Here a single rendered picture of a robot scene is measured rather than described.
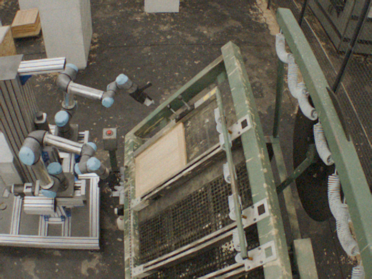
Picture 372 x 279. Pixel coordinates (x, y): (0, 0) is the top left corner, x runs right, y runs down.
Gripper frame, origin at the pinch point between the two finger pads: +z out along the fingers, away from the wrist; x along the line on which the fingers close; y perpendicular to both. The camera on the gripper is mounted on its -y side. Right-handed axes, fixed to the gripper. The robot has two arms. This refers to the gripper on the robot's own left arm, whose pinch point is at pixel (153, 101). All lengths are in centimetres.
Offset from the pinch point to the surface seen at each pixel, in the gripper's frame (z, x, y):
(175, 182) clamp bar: 19, 50, 38
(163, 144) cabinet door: 23.8, 9.4, 20.8
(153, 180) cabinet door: 27, 21, 47
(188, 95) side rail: 20.8, 2.6, -20.6
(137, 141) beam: 32, -32, 31
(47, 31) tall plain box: -44, -250, -10
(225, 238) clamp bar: 14, 117, 45
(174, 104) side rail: 21.2, -6.4, -9.4
